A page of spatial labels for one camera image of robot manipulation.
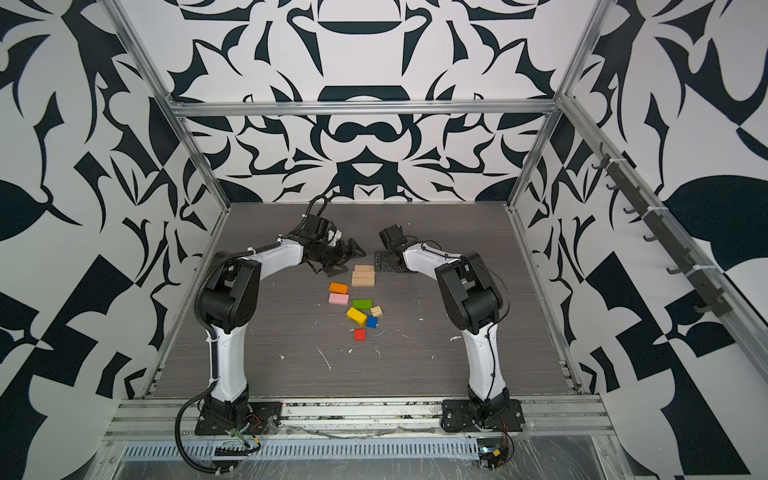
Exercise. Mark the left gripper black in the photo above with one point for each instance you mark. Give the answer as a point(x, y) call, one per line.
point(353, 248)

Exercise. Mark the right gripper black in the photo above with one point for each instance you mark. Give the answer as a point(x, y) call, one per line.
point(380, 256)

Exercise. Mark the orange wood block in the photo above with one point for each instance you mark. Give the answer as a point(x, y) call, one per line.
point(338, 288)

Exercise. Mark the natural wood block front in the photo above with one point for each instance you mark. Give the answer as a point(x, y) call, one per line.
point(363, 282)

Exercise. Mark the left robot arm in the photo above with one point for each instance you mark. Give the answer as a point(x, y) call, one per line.
point(226, 300)

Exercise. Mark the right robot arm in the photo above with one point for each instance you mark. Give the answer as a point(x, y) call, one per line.
point(473, 303)

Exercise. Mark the pink wood block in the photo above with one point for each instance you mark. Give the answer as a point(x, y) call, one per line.
point(338, 299)

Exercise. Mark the green wood block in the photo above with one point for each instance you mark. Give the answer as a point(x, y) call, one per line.
point(362, 304)

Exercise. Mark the yellow wood block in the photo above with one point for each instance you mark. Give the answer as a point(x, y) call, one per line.
point(357, 316)

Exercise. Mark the small green circuit board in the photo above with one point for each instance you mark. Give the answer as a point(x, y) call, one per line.
point(493, 453)

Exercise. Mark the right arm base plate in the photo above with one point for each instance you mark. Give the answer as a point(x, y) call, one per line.
point(470, 416)

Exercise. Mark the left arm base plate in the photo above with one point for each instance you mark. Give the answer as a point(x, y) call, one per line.
point(219, 418)

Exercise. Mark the white cable duct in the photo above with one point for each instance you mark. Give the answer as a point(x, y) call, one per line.
point(338, 449)

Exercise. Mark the black hook rail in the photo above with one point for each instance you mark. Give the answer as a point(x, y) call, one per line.
point(665, 230)

